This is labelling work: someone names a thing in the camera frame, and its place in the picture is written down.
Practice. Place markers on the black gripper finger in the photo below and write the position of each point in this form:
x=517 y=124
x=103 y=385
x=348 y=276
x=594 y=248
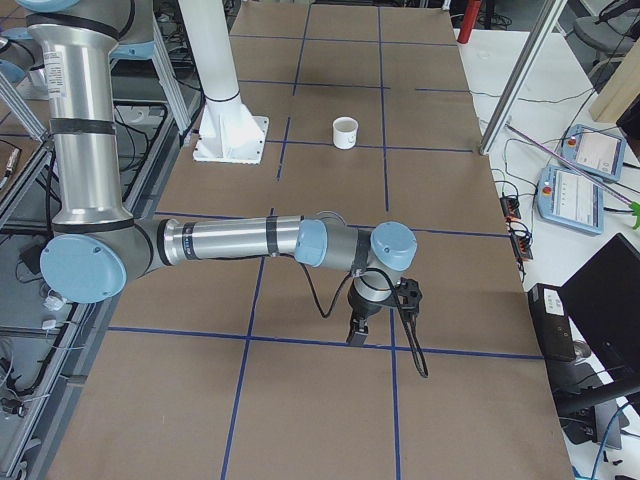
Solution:
x=358 y=331

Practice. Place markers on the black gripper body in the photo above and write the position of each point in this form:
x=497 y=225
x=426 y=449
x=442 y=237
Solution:
x=363 y=306

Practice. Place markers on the white smiley face mug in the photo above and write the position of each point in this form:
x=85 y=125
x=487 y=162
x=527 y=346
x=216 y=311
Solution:
x=345 y=131

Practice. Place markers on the brown paper table cover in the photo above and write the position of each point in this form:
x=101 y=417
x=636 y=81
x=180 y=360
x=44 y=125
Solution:
x=240 y=370

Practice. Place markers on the black power strip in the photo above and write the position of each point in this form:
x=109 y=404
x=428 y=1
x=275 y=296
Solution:
x=521 y=244
x=510 y=207

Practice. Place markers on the near teach pendant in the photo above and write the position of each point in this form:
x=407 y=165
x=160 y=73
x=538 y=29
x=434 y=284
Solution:
x=570 y=200

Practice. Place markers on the teach pendant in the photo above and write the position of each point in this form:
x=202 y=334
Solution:
x=594 y=151
x=570 y=200

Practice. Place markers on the black monitor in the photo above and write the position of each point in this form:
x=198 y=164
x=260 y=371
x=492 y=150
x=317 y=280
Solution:
x=602 y=300

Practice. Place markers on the far teach pendant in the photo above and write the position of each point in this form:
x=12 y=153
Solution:
x=594 y=151

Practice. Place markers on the red cylinder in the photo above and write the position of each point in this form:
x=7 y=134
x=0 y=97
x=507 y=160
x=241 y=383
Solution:
x=469 y=20

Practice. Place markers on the wooden plank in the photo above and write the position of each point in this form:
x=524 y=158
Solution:
x=622 y=89

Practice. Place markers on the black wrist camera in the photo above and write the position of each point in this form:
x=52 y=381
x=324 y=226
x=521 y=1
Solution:
x=410 y=295

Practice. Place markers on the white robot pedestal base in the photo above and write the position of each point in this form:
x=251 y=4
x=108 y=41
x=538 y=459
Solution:
x=228 y=132

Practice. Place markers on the grey aluminium frame post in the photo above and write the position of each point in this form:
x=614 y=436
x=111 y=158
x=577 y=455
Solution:
x=542 y=28

